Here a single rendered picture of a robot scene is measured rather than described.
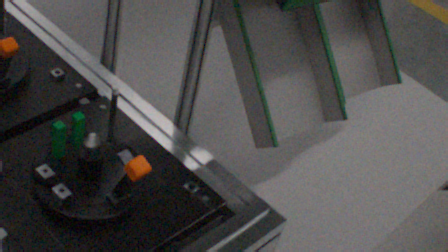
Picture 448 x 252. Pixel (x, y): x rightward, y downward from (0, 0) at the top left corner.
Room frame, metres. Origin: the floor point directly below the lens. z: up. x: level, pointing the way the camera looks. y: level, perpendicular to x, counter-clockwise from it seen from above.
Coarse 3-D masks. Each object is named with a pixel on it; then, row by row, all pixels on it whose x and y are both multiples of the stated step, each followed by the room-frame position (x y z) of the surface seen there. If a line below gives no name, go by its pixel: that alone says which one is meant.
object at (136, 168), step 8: (120, 152) 0.50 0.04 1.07; (128, 152) 0.51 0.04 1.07; (120, 160) 0.50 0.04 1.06; (128, 160) 0.50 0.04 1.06; (136, 160) 0.49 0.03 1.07; (144, 160) 0.49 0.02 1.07; (128, 168) 0.48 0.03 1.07; (136, 168) 0.48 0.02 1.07; (144, 168) 0.48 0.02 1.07; (128, 176) 0.49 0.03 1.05; (136, 176) 0.48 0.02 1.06; (144, 176) 0.49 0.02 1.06; (120, 184) 0.49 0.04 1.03; (128, 184) 0.49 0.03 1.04; (112, 192) 0.50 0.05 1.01; (120, 192) 0.49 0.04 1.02
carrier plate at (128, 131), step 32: (32, 128) 0.61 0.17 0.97; (96, 128) 0.64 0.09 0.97; (128, 128) 0.65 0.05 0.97; (0, 160) 0.55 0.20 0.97; (32, 160) 0.56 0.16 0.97; (160, 160) 0.60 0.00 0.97; (0, 192) 0.50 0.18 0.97; (160, 192) 0.55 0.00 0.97; (0, 224) 0.45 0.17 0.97; (32, 224) 0.46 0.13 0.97; (128, 224) 0.49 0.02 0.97; (160, 224) 0.50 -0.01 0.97; (192, 224) 0.51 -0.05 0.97
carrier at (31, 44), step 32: (0, 0) 0.76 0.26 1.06; (0, 32) 0.76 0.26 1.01; (32, 32) 0.82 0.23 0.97; (32, 64) 0.75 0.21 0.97; (64, 64) 0.76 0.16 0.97; (0, 96) 0.65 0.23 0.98; (32, 96) 0.68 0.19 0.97; (64, 96) 0.69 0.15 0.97; (96, 96) 0.72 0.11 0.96; (0, 128) 0.60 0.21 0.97
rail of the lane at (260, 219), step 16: (256, 208) 0.56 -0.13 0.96; (272, 208) 0.56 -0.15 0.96; (224, 224) 0.52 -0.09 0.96; (240, 224) 0.53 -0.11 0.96; (256, 224) 0.53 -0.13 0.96; (272, 224) 0.54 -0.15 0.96; (208, 240) 0.49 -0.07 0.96; (224, 240) 0.50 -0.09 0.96; (240, 240) 0.50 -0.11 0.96; (256, 240) 0.51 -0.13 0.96; (272, 240) 0.54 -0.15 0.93
